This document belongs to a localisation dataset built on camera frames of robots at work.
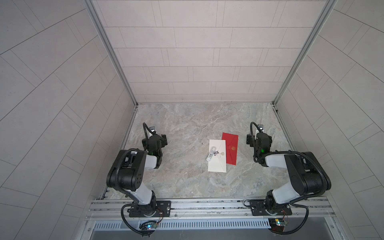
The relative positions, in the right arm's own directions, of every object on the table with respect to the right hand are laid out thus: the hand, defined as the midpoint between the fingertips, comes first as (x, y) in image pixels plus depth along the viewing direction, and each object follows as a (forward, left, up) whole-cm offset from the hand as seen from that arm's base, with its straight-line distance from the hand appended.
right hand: (256, 133), depth 95 cm
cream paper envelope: (-16, +27, -4) cm, 32 cm away
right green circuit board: (-46, +3, -6) cm, 46 cm away
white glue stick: (-12, +31, -1) cm, 33 cm away
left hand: (+4, +63, +2) cm, 63 cm away
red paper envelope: (-6, +16, -4) cm, 18 cm away
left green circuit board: (-44, +62, -1) cm, 76 cm away
